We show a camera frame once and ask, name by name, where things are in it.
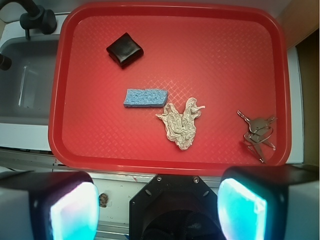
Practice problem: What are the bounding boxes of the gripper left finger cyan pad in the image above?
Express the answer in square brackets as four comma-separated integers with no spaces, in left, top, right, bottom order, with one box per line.
[0,171,100,240]

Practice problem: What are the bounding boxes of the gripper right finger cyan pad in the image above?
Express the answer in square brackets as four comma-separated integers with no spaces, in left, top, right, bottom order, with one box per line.
[217,165,320,240]

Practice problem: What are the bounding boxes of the silver keys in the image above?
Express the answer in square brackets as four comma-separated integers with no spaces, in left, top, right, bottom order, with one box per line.
[237,110,277,164]

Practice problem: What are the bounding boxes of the small brown debris crumb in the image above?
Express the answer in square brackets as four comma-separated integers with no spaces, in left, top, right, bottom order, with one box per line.
[99,193,109,208]

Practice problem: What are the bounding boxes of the crumpled white paper towel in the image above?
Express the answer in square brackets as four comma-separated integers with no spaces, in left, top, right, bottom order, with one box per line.
[155,97,206,151]

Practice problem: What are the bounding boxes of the grey plastic sink basin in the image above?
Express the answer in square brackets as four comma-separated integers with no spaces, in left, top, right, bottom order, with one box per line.
[0,34,59,126]

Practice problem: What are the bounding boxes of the blue sponge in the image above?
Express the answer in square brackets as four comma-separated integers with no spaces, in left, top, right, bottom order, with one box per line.
[123,88,168,108]

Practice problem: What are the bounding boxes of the red plastic tray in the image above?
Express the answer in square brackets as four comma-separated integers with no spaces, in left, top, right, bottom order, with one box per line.
[48,2,292,176]

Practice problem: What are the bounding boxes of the black leather wallet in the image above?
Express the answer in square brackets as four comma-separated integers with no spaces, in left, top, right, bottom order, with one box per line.
[106,32,144,68]

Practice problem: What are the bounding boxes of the grey toy faucet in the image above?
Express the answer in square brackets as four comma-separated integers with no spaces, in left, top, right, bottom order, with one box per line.
[0,0,57,72]

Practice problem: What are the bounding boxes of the wooden board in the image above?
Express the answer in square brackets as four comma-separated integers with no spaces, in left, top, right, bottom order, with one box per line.
[276,0,320,49]

